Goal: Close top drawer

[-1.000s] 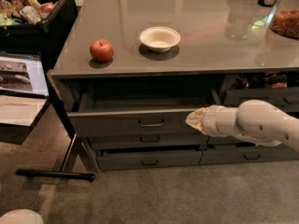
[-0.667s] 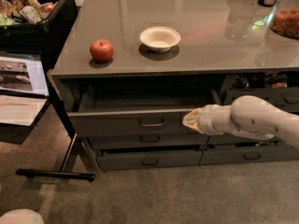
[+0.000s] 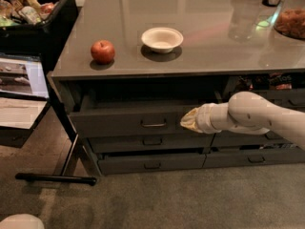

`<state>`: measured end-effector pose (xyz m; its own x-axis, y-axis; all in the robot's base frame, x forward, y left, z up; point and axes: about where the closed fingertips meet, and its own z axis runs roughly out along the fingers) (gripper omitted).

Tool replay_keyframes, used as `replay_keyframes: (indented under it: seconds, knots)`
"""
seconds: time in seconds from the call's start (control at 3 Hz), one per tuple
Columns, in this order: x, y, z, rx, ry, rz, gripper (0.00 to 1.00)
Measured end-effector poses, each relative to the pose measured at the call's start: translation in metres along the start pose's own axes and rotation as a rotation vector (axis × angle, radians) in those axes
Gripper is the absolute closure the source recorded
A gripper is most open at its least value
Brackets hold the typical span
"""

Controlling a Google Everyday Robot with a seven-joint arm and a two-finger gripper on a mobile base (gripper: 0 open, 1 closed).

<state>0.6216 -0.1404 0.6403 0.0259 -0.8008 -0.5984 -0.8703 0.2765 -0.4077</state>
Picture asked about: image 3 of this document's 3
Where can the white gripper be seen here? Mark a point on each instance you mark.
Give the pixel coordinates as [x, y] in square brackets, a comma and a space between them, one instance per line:
[203, 118]

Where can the white robot base corner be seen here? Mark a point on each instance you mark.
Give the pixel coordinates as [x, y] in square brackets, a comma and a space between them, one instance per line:
[22, 221]

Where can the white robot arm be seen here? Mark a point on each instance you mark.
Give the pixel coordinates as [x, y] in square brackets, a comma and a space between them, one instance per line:
[247, 113]

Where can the grey drawer cabinet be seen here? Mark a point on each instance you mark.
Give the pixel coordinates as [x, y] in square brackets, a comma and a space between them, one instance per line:
[145, 83]

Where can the chip bags in drawer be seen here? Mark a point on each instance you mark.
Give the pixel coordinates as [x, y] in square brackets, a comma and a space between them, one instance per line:
[272, 81]

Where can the white paper bowl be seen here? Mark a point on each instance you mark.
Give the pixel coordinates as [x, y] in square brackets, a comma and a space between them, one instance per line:
[162, 40]

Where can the red apple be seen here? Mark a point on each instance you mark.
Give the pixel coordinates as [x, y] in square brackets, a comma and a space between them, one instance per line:
[103, 51]

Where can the black table leg foot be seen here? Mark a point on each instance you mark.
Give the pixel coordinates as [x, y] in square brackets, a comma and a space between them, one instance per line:
[34, 177]

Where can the glass jar with snacks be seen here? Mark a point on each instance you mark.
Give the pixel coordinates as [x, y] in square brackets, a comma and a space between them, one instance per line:
[291, 19]

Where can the black storage bin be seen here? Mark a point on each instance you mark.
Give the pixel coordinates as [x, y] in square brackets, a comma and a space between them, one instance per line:
[45, 40]

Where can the snack bags in bin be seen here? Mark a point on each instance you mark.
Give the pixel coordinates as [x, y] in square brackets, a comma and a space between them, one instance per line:
[20, 12]

